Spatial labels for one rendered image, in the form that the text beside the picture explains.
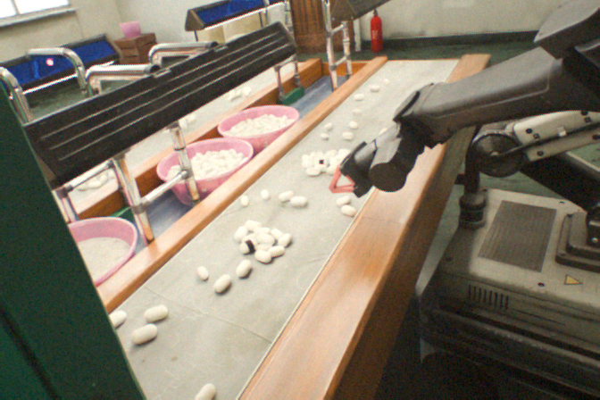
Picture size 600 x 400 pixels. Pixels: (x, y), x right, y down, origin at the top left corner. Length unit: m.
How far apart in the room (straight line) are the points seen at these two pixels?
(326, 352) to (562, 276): 0.74
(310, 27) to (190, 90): 5.14
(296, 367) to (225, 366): 0.11
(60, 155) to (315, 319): 0.40
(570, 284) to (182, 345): 0.87
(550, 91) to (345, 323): 0.41
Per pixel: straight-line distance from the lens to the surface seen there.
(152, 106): 0.67
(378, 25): 5.41
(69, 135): 0.60
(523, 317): 1.24
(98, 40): 1.34
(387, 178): 0.67
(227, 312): 0.76
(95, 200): 1.19
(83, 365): 0.20
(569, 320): 1.22
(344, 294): 0.70
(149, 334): 0.75
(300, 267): 0.80
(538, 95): 0.44
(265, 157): 1.17
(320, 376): 0.61
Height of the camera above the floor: 1.25
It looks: 27 degrees down
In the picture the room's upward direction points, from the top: 9 degrees counter-clockwise
